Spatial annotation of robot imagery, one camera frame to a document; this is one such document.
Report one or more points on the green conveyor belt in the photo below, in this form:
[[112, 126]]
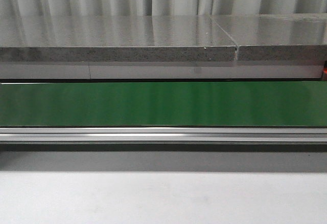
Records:
[[165, 116]]

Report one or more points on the grey speckled countertop slab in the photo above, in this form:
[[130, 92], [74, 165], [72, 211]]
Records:
[[292, 37], [114, 39]]

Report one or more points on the grey speckled countertop right slab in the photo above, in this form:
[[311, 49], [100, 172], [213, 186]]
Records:
[[292, 37]]

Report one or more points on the grey speckled countertop left slab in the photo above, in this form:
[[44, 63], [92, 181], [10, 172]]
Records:
[[114, 39]]

